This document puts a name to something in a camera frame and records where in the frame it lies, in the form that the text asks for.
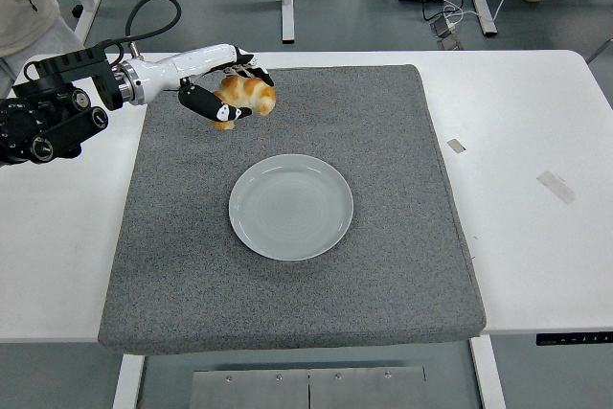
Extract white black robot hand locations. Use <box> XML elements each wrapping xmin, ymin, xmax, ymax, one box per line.
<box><xmin>136</xmin><ymin>43</ymin><xmax>277</xmax><ymax>124</ymax></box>

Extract golden croissant bread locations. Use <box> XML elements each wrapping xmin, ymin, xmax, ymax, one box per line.
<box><xmin>210</xmin><ymin>74</ymin><xmax>278</xmax><ymax>131</ymax></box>

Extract pale grey round plate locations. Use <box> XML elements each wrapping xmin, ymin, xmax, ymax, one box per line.
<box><xmin>228</xmin><ymin>153</ymin><xmax>354</xmax><ymax>262</ymax></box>

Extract grey metal plate with screws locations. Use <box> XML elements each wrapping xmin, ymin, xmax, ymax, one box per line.
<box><xmin>191</xmin><ymin>365</ymin><xmax>427</xmax><ymax>409</ymax></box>

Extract person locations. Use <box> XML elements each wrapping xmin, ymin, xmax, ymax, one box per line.
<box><xmin>0</xmin><ymin>0</ymin><xmax>87</xmax><ymax>99</ymax></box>

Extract grey speckled mat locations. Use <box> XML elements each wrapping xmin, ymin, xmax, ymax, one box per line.
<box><xmin>98</xmin><ymin>63</ymin><xmax>488</xmax><ymax>356</ymax></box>

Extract long clear tape piece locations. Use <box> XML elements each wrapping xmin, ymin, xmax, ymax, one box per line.
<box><xmin>535</xmin><ymin>170</ymin><xmax>576</xmax><ymax>205</ymax></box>

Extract grey metal bar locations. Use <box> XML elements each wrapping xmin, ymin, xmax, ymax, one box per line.
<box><xmin>586</xmin><ymin>37</ymin><xmax>613</xmax><ymax>65</ymax></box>

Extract black table control panel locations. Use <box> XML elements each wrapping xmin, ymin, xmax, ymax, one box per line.
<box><xmin>535</xmin><ymin>331</ymin><xmax>613</xmax><ymax>347</ymax></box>

